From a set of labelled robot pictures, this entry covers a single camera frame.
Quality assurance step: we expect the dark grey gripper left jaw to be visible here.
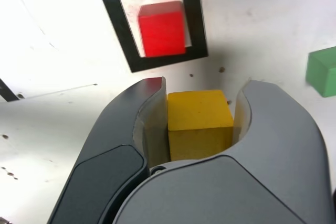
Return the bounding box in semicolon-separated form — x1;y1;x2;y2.
47;76;169;224

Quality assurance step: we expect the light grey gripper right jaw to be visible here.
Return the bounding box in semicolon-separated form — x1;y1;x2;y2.
110;78;330;224

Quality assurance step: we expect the yellow cube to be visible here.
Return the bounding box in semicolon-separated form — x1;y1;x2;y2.
166;89;235;162

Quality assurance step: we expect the red cube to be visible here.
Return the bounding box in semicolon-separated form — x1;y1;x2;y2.
136;0;188;58

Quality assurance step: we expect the green cube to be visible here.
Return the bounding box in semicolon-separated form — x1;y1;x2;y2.
304;46;336;98

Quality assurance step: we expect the black tape square outline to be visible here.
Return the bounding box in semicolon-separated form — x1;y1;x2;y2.
94;0;209;73

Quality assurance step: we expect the black tape strip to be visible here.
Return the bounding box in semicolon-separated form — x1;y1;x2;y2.
0;78;21;103

